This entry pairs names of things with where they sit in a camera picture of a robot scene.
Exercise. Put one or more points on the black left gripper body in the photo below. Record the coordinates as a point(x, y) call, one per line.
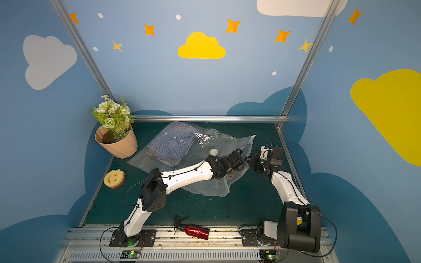
point(238, 159)

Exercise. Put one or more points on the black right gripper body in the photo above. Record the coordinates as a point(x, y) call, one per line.
point(259, 161)

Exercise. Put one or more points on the clear plastic vacuum bag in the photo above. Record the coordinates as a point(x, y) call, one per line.
point(209, 141)

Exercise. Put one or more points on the blue checked shirt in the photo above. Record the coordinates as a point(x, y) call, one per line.
point(173, 142)

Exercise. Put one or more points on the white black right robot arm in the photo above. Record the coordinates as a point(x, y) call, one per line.
point(299, 225)

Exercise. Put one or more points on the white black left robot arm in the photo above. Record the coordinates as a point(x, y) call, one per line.
point(158, 185)

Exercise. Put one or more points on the red spray bottle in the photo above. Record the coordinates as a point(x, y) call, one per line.
point(190, 229)

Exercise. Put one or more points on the beige faceted flower pot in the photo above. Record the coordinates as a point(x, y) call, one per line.
point(121, 149)

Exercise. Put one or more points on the right green circuit board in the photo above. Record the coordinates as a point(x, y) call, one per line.
point(267, 256)

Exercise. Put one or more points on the green circuit board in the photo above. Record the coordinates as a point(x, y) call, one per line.
point(267, 256)
point(130, 255)

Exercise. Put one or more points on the yellow smiley sponge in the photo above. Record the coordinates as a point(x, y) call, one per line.
point(114, 179)

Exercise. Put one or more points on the white green artificial flowers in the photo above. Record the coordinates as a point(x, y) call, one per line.
point(115, 117)

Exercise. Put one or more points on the left green circuit board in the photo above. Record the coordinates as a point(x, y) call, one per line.
point(130, 255)

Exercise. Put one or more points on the aluminium back rail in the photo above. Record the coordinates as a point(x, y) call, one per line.
point(213, 119)

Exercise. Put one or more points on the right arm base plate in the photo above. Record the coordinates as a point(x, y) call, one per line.
point(253, 238)

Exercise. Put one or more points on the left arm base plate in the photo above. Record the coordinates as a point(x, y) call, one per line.
point(145, 238)

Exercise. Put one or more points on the aluminium front rail platform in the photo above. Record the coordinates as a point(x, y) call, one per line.
point(91, 245)

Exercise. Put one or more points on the right aluminium frame post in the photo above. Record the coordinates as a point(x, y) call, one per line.
point(310, 57)

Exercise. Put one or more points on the aluminium frame post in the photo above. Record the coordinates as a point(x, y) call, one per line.
point(310, 57)
point(71, 27)

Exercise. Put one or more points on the left aluminium frame post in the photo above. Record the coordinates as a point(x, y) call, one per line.
point(71, 27)

